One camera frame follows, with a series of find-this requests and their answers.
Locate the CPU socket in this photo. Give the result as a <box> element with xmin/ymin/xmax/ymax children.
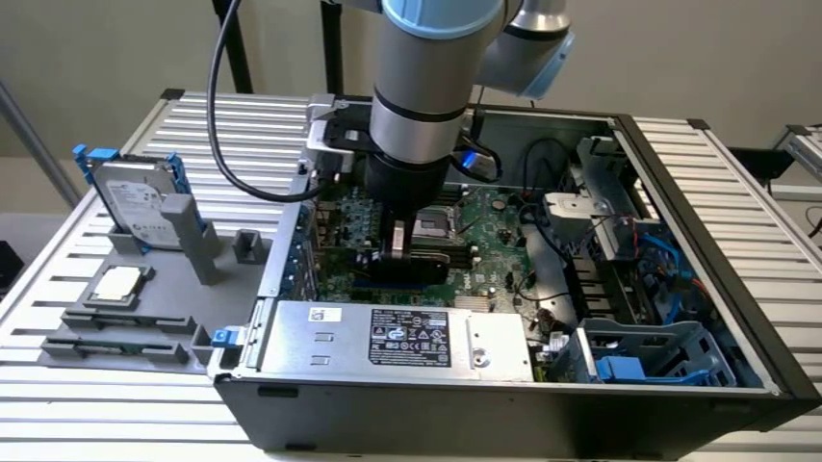
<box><xmin>410</xmin><ymin>204</ymin><xmax>463</xmax><ymax>242</ymax></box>

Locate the hard disk with blue bracket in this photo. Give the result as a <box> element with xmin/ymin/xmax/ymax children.
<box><xmin>72</xmin><ymin>143</ymin><xmax>193</xmax><ymax>255</ymax></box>

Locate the metal disk bay cage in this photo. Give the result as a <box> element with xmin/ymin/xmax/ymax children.
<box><xmin>542</xmin><ymin>135</ymin><xmax>663</xmax><ymax>261</ymax></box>

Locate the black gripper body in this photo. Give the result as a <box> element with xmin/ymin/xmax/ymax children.
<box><xmin>363</xmin><ymin>154</ymin><xmax>454</xmax><ymax>230</ymax></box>

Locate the black open PC case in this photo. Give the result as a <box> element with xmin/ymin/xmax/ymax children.
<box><xmin>209</xmin><ymin>98</ymin><xmax>822</xmax><ymax>456</ymax></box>

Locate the black graphics card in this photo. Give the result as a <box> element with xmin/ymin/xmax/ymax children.
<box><xmin>356</xmin><ymin>247</ymin><xmax>451</xmax><ymax>291</ymax></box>

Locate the grey parts rack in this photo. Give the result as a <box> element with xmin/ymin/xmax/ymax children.
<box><xmin>39</xmin><ymin>194</ymin><xmax>275</xmax><ymax>371</ymax></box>

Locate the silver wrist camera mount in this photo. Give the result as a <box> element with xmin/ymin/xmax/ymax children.
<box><xmin>297</xmin><ymin>93</ymin><xmax>373</xmax><ymax>177</ymax></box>

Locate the blue USB connector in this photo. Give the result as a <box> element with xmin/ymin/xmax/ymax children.
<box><xmin>452</xmin><ymin>146</ymin><xmax>502</xmax><ymax>180</ymax></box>

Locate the black tripod stand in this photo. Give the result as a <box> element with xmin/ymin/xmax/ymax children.
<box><xmin>221</xmin><ymin>0</ymin><xmax>345</xmax><ymax>95</ymax></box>

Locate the silver power supply unit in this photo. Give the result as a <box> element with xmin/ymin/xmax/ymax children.
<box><xmin>256</xmin><ymin>300</ymin><xmax>535</xmax><ymax>384</ymax></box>

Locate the silver CPU chip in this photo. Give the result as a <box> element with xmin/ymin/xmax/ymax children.
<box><xmin>88</xmin><ymin>265</ymin><xmax>147</xmax><ymax>303</ymax></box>

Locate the green motherboard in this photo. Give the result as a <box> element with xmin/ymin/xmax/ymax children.
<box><xmin>300</xmin><ymin>180</ymin><xmax>572</xmax><ymax>338</ymax></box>

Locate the blue plastic drive caddy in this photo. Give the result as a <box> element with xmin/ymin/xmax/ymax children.
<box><xmin>555</xmin><ymin>317</ymin><xmax>736</xmax><ymax>386</ymax></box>

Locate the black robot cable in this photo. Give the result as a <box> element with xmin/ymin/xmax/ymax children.
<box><xmin>205</xmin><ymin>0</ymin><xmax>323</xmax><ymax>203</ymax></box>

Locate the blue SATA wire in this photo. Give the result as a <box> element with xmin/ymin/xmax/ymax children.
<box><xmin>632</xmin><ymin>233</ymin><xmax>704</xmax><ymax>328</ymax></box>

